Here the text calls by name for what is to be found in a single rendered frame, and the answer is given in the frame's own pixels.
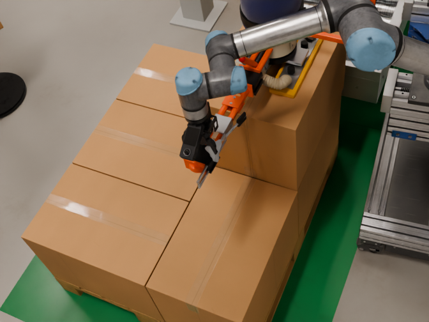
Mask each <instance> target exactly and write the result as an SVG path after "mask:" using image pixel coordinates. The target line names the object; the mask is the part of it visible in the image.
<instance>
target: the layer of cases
mask: <svg viewBox="0 0 429 322"><path fill-rule="evenodd" d="M189 66H190V67H192V68H194V67H195V68H197V69H198V70H199V71H200V72H201V73H204V72H210V69H209V63H208V60H207V56H205V55H202V54H197V53H194V52H188V51H185V50H180V49H175V48H172V47H167V46H163V45H158V44H155V43H154V44H153V45H152V47H151V48H150V49H149V51H148V52H147V54H146V55H145V57H144V58H143V60H142V61H141V62H140V64H139V66H138V67H137V69H136V70H135V71H134V73H133V74H132V76H131V77H130V79H129V80H128V82H127V83H126V84H125V86H124V88H123V89H122V90H121V92H120V93H119V94H118V96H117V98H116V99H115V100H114V102H113V103H112V105H111V106H110V108H109V109H108V111H107V112H106V113H105V115H104V117H103V118H102V119H101V121H100V122H99V124H98V125H97V127H96V128H95V129H94V131H93V133H92V134H91V135H90V137H89V139H88V140H87V141H86V143H85V144H84V145H83V147H82V149H81V150H80V151H79V153H78V154H77V156H76V157H75V159H74V160H73V162H72V164H70V166H69V168H68V169H67V170H66V172H65V173H64V174H63V176H62V178H61V179H60V180H59V182H58V183H57V185H56V186H55V188H54V189H53V191H52V192H51V193H50V195H49V196H48V198H47V199H46V201H45V202H44V204H43V205H42V207H41V208H40V209H39V211H38V213H37V214H36V215H35V217H34V219H32V221H31V223H30V224H29V225H28V227H27V229H26V230H25V231H24V233H23V234H22V236H21V238H22V239H23V240H24V241H25V242H26V244H27V245H28V246H29V247H30V249H31V250H32V251H33V252H34V253H35V254H36V255H37V256H38V258H39V259H40V260H41V261H42V263H43V264H44V265H45V266H46V267H47V268H48V269H49V271H50V272H51V273H52V274H53V276H54V277H56V278H58V279H61V280H64V281H66V282H69V283H70V284H73V285H75V286H78V287H80V288H82V289H85V290H88V291H90V292H92V293H95V294H97V295H100V296H102V297H104V298H107V299H109V300H112V301H113V302H116V303H119V304H121V305H124V306H126V307H129V308H131V309H133V310H135V311H138V312H141V313H143V314H145V315H147V316H150V317H152V318H155V319H157V320H160V321H162V322H265V319H266V316H267V314H268V312H269V309H270V307H271V304H272V302H273V299H274V297H275V294H276V292H277V289H278V287H279V285H280V282H281V280H282V277H283V274H284V272H285V269H286V267H287V265H288V262H289V260H290V257H291V255H292V252H293V250H294V247H295V245H296V242H297V239H298V238H299V237H298V236H299V235H300V233H301V230H302V228H303V225H304V223H305V220H306V218H307V215H308V213H309V211H310V208H311V206H312V203H313V200H314V198H315V195H316V193H317V191H318V188H319V186H320V183H321V181H322V178H323V176H324V173H325V171H326V168H327V165H328V163H329V161H330V159H331V156H332V154H333V151H334V149H335V146H336V143H337V141H338V133H339V124H340V107H341V98H342V93H341V95H340V97H339V99H338V101H337V103H336V106H335V108H334V110H333V113H332V115H331V117H330V119H329V121H328V123H327V126H326V128H325V130H324V133H323V134H322V137H321V139H320V141H319V144H318V146H317V148H316V150H315V153H314V154H313V157H312V159H311V161H310V164H309V166H308V168H307V170H306V172H305V175H304V177H303V179H302V181H301V184H300V186H299V188H298V190H297V191H295V190H292V189H289V188H286V187H282V186H279V185H276V184H274V183H270V182H267V181H264V180H260V179H257V178H254V177H251V176H248V175H245V174H241V173H239V172H236V171H231V170H229V169H226V168H223V167H219V166H217V165H216V166H215V168H214V170H213V172H212V173H211V174H210V173H209V174H208V175H207V177H206V179H205V180H204V182H203V184H202V186H201V188H198V185H197V180H198V178H199V176H200V175H201V173H194V172H192V171H191V170H190V169H187V168H186V166H185V163H184V159H183V158H181V157H180V156H179V154H180V151H181V147H182V144H183V142H182V138H181V137H182V135H183V132H184V131H185V130H186V128H187V124H188V122H187V121H186V120H185V118H184V115H183V111H182V108H181V104H180V101H179V97H178V93H177V91H176V83H175V77H176V74H177V72H178V71H180V70H181V69H182V68H185V67H189Z"/></svg>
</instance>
